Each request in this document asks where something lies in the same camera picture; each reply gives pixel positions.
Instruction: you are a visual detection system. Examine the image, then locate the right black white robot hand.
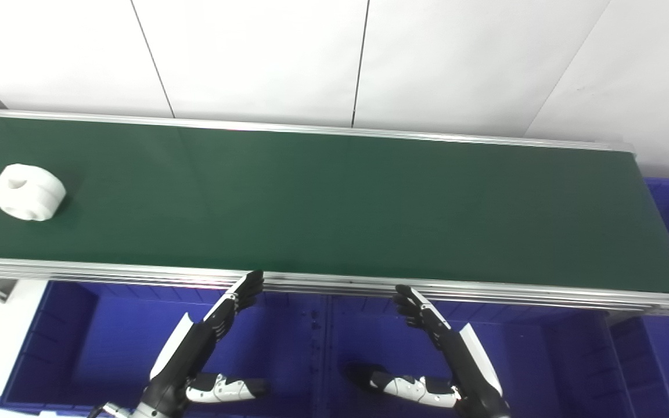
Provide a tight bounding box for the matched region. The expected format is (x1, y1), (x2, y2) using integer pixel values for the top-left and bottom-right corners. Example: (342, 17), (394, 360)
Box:
(348, 284), (511, 418)

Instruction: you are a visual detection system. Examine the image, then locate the white round plastic part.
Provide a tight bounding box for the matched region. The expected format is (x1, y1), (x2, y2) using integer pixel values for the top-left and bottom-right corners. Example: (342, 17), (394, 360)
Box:
(0, 163), (67, 222)

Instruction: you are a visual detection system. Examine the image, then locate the green conveyor belt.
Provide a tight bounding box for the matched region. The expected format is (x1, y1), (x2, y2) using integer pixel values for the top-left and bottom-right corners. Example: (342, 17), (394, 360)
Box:
(0, 115), (669, 295)
(0, 107), (669, 318)

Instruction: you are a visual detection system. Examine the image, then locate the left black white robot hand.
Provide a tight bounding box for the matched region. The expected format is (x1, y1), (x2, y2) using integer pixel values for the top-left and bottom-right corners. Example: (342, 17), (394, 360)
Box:
(136, 270), (272, 418)

